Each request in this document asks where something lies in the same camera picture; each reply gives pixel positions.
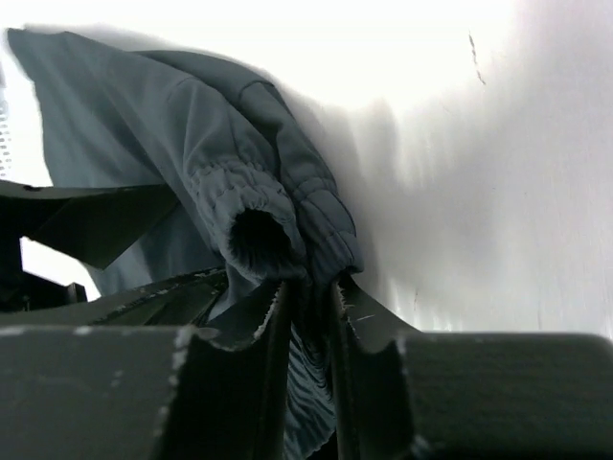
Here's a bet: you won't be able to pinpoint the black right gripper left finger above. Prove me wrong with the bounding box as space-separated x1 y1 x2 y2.
184 282 290 459

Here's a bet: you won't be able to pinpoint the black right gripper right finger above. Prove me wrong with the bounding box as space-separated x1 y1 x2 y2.
329 275 416 459

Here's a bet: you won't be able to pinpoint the white plastic basket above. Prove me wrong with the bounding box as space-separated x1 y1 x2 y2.
0 72 12 179

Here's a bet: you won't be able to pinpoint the dark navy shorts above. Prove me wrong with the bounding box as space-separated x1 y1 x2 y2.
7 29 363 459

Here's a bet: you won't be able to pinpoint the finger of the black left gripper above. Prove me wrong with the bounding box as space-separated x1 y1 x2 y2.
1 268 228 327
1 180 178 269

